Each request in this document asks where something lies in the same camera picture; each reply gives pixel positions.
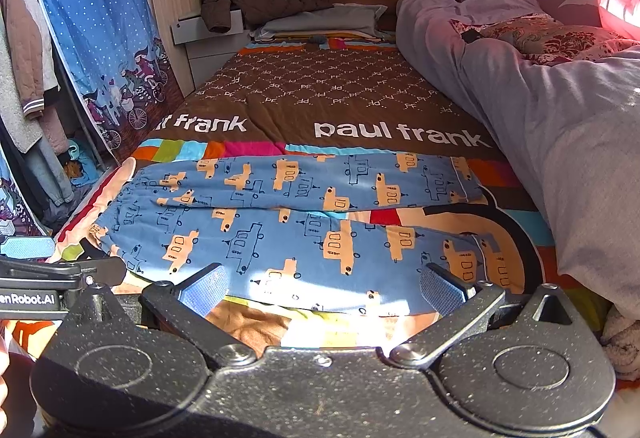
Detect hanging beige grey clothes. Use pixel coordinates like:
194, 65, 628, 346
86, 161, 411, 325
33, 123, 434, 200
1, 0, 74, 207

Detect blue dotted wardrobe curtain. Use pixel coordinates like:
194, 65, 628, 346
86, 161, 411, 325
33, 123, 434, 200
41, 0, 182, 161

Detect red floral pillow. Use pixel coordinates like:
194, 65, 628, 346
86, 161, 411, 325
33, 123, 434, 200
449, 14, 639, 65

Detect paul frank colourful bedspread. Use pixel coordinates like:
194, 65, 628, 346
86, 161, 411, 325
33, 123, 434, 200
8, 34, 640, 438

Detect grey bedside cabinet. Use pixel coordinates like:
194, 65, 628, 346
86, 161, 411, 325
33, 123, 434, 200
171, 10, 250, 88

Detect grey purple duvet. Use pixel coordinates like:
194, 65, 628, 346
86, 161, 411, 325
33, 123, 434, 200
396, 0, 639, 320

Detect blue car print pants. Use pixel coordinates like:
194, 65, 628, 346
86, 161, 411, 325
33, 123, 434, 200
90, 152, 522, 317

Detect grey pillow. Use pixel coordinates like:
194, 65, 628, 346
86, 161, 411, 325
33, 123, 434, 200
250, 3, 387, 41

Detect teal toy on floor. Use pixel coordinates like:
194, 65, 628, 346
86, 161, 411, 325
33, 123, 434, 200
63, 140, 100, 187

